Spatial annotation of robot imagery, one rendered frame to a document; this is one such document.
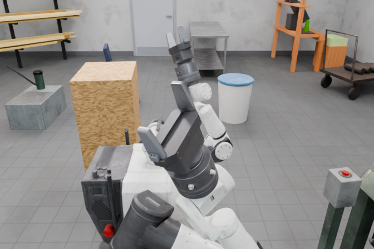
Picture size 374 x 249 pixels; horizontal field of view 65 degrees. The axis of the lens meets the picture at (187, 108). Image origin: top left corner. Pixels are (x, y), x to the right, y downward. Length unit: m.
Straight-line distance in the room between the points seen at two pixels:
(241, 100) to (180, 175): 3.56
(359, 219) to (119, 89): 1.72
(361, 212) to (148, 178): 1.47
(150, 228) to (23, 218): 2.35
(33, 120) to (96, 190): 3.58
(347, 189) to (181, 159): 1.40
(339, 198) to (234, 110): 2.54
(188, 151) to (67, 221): 2.41
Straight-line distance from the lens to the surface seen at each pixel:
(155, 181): 0.86
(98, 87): 2.13
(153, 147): 0.44
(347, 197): 1.85
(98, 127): 2.26
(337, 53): 7.19
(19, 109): 4.46
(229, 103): 4.07
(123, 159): 0.97
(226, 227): 0.67
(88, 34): 8.24
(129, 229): 0.77
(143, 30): 7.87
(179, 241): 0.77
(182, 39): 1.09
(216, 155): 1.20
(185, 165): 0.50
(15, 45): 7.30
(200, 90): 1.09
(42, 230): 2.86
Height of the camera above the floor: 1.90
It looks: 24 degrees down
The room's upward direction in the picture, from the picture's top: straight up
